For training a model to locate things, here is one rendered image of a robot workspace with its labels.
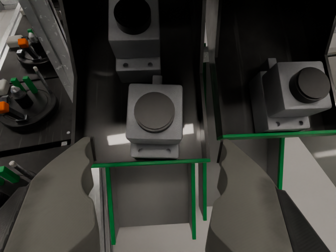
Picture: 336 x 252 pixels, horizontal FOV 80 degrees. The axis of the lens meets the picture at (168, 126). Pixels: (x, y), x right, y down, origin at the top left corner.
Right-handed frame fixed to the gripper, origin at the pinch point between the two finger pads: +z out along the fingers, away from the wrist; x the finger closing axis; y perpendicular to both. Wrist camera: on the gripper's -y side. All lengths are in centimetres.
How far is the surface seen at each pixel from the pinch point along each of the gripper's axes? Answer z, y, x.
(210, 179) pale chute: 16.7, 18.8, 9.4
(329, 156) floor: 113, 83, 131
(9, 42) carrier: 65, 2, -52
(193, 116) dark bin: 8.8, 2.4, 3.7
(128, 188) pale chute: 14.3, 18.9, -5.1
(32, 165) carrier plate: 24.4, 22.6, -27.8
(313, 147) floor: 121, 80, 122
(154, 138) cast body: 2.0, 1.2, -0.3
